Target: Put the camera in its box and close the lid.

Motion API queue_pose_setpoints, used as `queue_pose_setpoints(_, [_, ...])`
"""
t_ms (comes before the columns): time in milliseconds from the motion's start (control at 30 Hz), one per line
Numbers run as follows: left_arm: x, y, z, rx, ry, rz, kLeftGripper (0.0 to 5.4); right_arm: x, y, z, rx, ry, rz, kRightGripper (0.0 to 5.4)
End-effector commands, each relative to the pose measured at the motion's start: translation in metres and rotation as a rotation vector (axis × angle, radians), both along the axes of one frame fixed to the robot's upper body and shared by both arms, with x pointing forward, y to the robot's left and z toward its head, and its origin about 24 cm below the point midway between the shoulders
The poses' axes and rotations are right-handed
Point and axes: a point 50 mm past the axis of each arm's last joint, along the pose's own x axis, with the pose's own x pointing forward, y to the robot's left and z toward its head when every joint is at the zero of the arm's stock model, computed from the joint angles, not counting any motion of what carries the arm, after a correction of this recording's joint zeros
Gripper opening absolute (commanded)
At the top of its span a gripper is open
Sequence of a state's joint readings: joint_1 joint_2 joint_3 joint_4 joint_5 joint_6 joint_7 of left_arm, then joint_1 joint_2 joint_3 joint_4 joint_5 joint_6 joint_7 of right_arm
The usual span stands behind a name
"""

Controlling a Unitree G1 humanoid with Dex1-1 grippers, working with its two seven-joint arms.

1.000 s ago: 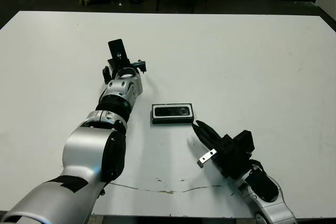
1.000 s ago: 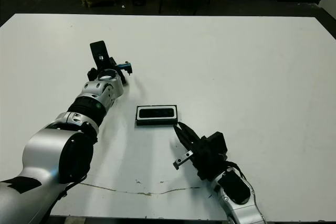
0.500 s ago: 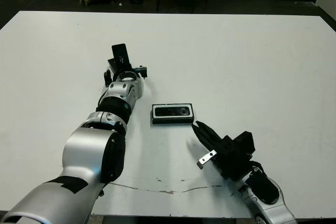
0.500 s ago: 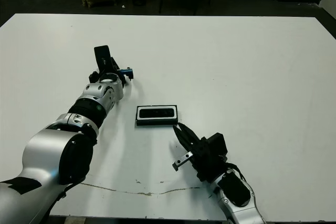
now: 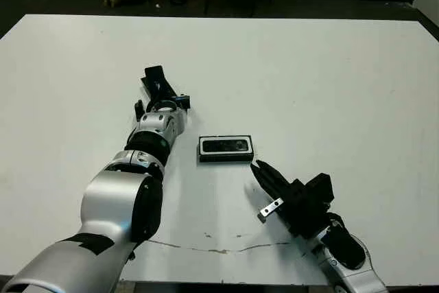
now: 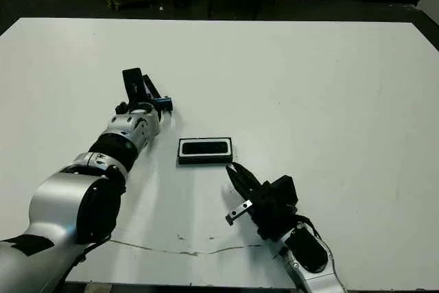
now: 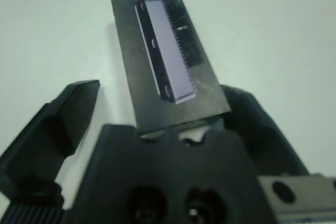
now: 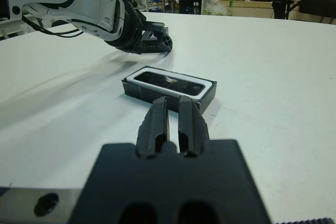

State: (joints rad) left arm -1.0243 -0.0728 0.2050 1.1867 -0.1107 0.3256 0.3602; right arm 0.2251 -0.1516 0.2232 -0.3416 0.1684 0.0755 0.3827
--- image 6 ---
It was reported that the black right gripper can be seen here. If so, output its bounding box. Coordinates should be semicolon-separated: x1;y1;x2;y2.
225;161;298;242

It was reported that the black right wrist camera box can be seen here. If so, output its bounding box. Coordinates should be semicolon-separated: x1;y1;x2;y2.
272;175;298;207

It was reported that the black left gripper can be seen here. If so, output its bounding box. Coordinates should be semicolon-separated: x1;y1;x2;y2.
116;96;174;115

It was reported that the black camera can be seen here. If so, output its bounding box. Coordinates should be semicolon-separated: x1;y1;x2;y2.
181;141;229;155

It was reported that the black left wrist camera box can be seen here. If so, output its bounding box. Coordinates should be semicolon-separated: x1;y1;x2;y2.
121;67;147;106

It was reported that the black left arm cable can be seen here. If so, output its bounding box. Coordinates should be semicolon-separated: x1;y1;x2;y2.
68;234;112;270

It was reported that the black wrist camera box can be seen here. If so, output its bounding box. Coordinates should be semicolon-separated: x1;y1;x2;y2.
121;67;147;106
272;175;298;207

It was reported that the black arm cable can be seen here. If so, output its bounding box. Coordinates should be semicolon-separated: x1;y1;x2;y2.
294;213;325;241
68;234;112;270

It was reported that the black box with white insert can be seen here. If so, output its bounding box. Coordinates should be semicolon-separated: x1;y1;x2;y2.
177;137;234;167

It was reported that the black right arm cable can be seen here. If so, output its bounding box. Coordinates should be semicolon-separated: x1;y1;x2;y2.
294;213;325;241

